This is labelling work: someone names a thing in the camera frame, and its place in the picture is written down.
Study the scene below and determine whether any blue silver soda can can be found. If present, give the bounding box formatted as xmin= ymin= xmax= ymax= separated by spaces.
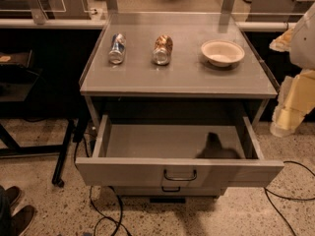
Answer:
xmin=108 ymin=33 xmax=126 ymax=64

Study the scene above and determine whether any grey drawer cabinet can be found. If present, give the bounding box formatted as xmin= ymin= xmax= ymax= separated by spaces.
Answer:
xmin=78 ymin=11 xmax=281 ymax=205

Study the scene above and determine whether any black floor cable left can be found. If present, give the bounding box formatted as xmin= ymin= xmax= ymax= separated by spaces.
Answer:
xmin=73 ymin=133 xmax=133 ymax=236

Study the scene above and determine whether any grey top drawer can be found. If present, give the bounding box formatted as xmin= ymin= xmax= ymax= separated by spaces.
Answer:
xmin=76 ymin=116 xmax=284 ymax=195

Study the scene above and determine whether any dark shoe lower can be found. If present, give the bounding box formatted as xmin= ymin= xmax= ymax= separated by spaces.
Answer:
xmin=10 ymin=205 xmax=35 ymax=236

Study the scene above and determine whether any grey bottom drawer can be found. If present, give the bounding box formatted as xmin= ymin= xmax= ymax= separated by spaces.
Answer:
xmin=114 ymin=186 xmax=226 ymax=197

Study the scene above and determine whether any white paper bowl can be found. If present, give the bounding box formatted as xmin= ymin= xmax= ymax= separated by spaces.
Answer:
xmin=201 ymin=40 xmax=245 ymax=67

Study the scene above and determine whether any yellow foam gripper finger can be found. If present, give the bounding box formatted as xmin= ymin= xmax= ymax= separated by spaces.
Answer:
xmin=269 ymin=27 xmax=315 ymax=139

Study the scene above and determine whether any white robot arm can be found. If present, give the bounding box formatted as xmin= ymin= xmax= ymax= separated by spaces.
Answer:
xmin=270 ymin=5 xmax=315 ymax=137

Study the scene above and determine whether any dark shoe upper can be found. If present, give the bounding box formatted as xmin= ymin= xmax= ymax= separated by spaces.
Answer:
xmin=5 ymin=186 xmax=22 ymax=207

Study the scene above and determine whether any black floor cable right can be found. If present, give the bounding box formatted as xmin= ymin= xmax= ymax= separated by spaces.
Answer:
xmin=263 ymin=160 xmax=315 ymax=236

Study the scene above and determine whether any grey drawer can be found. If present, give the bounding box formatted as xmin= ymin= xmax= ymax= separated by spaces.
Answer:
xmin=76 ymin=116 xmax=284 ymax=195
xmin=114 ymin=186 xmax=226 ymax=197

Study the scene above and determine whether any dark shoe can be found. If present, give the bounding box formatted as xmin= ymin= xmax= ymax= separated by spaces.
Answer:
xmin=5 ymin=186 xmax=22 ymax=207
xmin=10 ymin=205 xmax=35 ymax=236

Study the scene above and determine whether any black floor cable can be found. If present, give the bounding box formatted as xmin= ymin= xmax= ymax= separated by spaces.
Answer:
xmin=73 ymin=133 xmax=133 ymax=236
xmin=263 ymin=160 xmax=315 ymax=236

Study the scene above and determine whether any black table frame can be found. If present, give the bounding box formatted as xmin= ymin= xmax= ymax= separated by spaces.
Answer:
xmin=0 ymin=67 xmax=92 ymax=189

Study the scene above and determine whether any white horizontal rail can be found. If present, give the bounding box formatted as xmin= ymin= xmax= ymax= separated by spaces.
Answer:
xmin=0 ymin=19 xmax=296 ymax=32

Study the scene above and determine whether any orange brown soda can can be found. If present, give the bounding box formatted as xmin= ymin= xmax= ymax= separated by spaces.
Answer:
xmin=152 ymin=34 xmax=173 ymax=65

